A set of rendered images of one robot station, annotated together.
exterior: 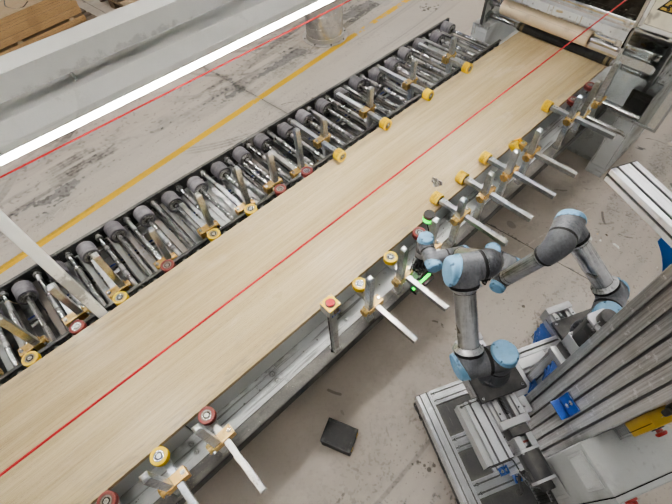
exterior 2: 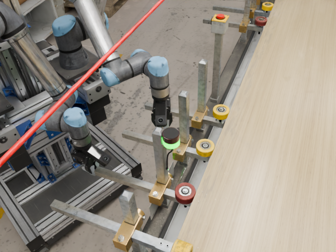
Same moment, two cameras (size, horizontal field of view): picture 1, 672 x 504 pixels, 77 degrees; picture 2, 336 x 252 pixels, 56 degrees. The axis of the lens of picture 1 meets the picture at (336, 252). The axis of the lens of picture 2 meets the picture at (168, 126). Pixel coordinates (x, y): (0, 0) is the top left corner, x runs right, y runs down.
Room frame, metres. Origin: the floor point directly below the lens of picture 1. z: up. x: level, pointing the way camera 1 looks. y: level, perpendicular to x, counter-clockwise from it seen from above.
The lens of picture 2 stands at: (2.12, -0.84, 1.93)
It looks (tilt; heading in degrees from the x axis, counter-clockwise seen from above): 44 degrees down; 155
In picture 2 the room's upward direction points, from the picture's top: 4 degrees counter-clockwise
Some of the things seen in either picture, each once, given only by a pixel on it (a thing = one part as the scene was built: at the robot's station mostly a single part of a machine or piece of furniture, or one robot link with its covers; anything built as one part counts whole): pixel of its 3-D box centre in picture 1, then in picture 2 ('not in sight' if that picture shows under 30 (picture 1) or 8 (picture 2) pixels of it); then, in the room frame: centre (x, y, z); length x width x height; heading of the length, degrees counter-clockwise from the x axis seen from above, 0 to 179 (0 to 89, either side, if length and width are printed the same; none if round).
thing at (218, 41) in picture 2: (333, 331); (216, 68); (0.91, 0.04, 0.93); 0.05 x 0.04 x 0.45; 130
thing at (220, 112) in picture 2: (359, 288); (220, 117); (1.19, -0.12, 0.85); 0.08 x 0.08 x 0.11
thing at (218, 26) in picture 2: (330, 307); (219, 24); (0.91, 0.04, 1.18); 0.07 x 0.07 x 0.08; 40
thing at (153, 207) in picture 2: not in sight; (162, 189); (1.36, -0.53, 0.75); 0.26 x 0.01 x 0.10; 130
